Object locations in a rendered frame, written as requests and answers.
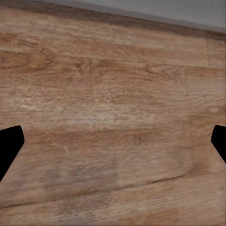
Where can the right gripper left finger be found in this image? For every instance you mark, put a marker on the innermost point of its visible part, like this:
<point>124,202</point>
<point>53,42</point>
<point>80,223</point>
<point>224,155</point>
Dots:
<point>11,141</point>

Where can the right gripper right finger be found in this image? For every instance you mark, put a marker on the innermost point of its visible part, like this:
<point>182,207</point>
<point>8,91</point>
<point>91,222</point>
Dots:
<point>218,139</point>

